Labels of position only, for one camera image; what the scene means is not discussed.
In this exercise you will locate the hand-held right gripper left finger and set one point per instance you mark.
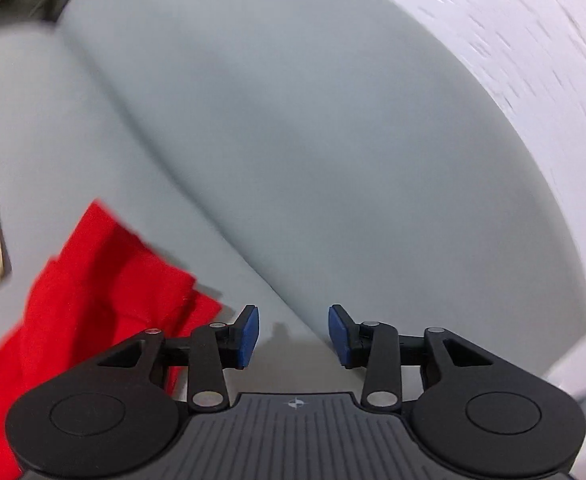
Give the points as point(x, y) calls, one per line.
point(248, 336)

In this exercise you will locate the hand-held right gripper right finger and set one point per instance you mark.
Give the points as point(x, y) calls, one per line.
point(340, 336)

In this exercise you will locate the red pants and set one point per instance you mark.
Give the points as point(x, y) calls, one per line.
point(88, 300)

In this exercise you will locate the grey sofa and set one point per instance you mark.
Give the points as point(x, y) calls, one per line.
point(313, 160)

